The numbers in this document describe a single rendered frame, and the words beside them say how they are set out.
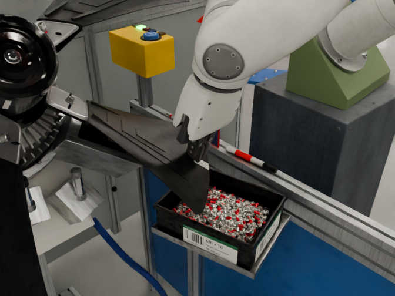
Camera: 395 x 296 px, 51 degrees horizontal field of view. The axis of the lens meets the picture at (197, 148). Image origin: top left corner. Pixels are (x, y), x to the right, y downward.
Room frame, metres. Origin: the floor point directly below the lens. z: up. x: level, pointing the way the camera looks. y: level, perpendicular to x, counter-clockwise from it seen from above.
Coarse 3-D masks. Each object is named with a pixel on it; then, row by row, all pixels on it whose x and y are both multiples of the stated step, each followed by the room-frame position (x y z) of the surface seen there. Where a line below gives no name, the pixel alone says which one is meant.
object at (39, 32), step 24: (0, 24) 0.54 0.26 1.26; (24, 24) 0.55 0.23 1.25; (0, 48) 0.52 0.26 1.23; (24, 48) 0.53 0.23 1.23; (48, 48) 0.54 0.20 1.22; (0, 72) 0.49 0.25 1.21; (24, 72) 0.50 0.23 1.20; (48, 72) 0.52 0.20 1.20; (0, 96) 0.47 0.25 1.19; (24, 96) 0.48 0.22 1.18; (24, 120) 0.55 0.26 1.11
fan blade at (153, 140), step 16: (96, 112) 0.56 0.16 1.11; (112, 112) 0.60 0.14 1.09; (128, 112) 0.64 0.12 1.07; (96, 128) 0.51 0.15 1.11; (112, 128) 0.53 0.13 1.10; (128, 128) 0.56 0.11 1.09; (144, 128) 0.60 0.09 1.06; (160, 128) 0.63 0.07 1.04; (176, 128) 0.66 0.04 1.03; (128, 144) 0.52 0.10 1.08; (144, 144) 0.54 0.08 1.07; (160, 144) 0.56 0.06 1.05; (176, 144) 0.60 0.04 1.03; (144, 160) 0.50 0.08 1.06; (160, 160) 0.52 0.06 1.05; (176, 160) 0.55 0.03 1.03; (192, 160) 0.58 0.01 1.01; (160, 176) 0.49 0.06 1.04; (176, 176) 0.51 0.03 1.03; (192, 176) 0.54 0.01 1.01; (208, 176) 0.56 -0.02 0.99; (176, 192) 0.48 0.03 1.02; (192, 192) 0.50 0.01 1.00; (208, 192) 0.53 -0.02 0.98; (192, 208) 0.47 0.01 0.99
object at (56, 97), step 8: (56, 88) 0.60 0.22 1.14; (48, 96) 0.54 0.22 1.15; (56, 96) 0.56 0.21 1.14; (64, 96) 0.58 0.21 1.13; (72, 96) 0.60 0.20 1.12; (56, 104) 0.52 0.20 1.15; (64, 104) 0.54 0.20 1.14; (80, 104) 0.58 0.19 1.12; (72, 112) 0.52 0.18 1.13; (80, 112) 0.54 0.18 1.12
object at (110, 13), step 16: (64, 0) 0.72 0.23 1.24; (80, 0) 0.71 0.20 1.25; (96, 0) 0.70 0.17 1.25; (112, 0) 0.70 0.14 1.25; (128, 0) 0.71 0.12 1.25; (144, 0) 0.72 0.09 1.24; (160, 0) 0.73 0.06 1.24; (176, 0) 0.75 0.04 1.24; (48, 16) 0.67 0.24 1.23; (64, 16) 0.66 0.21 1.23; (80, 16) 0.64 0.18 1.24; (96, 16) 0.65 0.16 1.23; (112, 16) 0.66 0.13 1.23
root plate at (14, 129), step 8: (0, 120) 0.49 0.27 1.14; (8, 120) 0.51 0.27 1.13; (0, 128) 0.49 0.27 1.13; (8, 128) 0.50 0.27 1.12; (16, 128) 0.52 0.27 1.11; (16, 136) 0.51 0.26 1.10; (0, 144) 0.47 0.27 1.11; (8, 144) 0.49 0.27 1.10; (0, 152) 0.46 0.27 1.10; (8, 152) 0.48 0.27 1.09; (16, 152) 0.50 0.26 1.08; (8, 160) 0.47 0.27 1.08; (16, 160) 0.49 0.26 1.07
